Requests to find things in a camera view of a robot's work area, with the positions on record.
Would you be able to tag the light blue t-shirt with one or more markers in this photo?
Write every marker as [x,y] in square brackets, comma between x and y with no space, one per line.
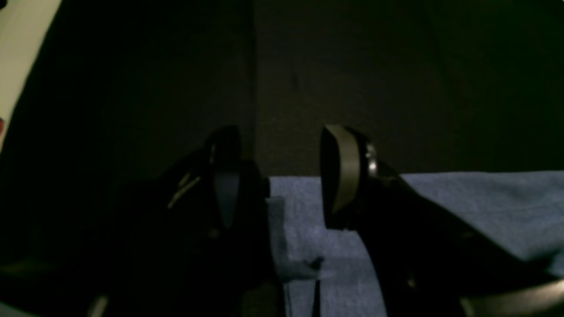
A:
[464,244]

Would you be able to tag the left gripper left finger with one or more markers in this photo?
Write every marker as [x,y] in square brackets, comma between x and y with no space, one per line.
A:
[224,160]

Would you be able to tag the black table cloth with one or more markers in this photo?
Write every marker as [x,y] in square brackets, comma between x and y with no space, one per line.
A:
[121,89]

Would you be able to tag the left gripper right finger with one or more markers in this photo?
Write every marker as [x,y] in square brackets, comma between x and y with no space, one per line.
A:
[348,165]

